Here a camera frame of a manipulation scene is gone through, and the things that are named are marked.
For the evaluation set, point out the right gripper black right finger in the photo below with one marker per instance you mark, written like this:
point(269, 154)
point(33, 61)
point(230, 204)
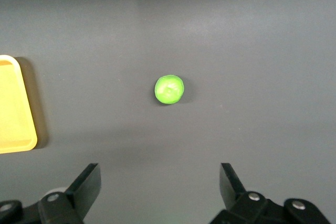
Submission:
point(236, 197)

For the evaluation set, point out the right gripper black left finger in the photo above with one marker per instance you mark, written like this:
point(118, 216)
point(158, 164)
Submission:
point(81, 195)

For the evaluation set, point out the green apple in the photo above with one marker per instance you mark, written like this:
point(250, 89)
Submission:
point(169, 89)

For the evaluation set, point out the yellow plastic tray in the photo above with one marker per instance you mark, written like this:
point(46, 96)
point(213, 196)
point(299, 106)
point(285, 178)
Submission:
point(13, 103)

